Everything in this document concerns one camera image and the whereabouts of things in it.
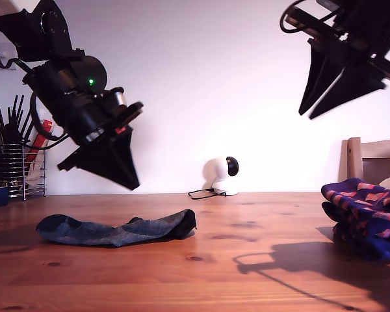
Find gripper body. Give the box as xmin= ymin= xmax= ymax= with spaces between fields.
xmin=51 ymin=94 xmax=145 ymax=172

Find grey dark-toed sock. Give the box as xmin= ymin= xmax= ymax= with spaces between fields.
xmin=35 ymin=209 xmax=198 ymax=248

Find red paper packet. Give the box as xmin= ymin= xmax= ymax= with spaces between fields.
xmin=25 ymin=119 xmax=53 ymax=163

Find white paper napkins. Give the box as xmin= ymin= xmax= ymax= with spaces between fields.
xmin=26 ymin=159 xmax=47 ymax=192

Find wooden chair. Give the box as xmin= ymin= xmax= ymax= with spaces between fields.
xmin=337 ymin=137 xmax=390 ymax=186

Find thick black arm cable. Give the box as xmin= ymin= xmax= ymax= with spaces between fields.
xmin=29 ymin=92 xmax=69 ymax=150

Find wire napkin rack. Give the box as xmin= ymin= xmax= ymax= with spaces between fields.
xmin=21 ymin=148 xmax=48 ymax=202

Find thin black camera cable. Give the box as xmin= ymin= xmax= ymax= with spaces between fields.
xmin=279 ymin=0 xmax=313 ymax=35

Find wire utensil holder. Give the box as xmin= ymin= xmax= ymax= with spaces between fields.
xmin=0 ymin=142 xmax=27 ymax=199

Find white round security camera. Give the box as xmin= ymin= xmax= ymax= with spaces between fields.
xmin=203 ymin=156 xmax=241 ymax=196

